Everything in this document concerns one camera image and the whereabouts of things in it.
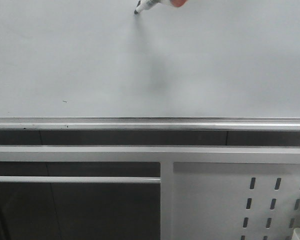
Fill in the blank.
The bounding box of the white perforated metal panel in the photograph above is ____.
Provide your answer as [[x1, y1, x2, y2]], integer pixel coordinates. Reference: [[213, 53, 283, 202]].
[[172, 162, 300, 240]]

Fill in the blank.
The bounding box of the red round magnet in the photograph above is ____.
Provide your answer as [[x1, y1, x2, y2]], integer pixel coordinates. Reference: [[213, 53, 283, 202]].
[[170, 0, 188, 8]]

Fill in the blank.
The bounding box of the grey whiteboard stand frame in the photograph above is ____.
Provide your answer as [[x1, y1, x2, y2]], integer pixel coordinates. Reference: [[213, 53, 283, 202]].
[[0, 146, 300, 240]]

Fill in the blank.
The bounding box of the large whiteboard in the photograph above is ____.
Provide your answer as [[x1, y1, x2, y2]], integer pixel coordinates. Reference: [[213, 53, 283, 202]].
[[0, 0, 300, 131]]

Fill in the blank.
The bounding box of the white whiteboard marker black tip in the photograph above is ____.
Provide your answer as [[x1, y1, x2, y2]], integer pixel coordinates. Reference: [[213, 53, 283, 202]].
[[134, 0, 173, 15]]

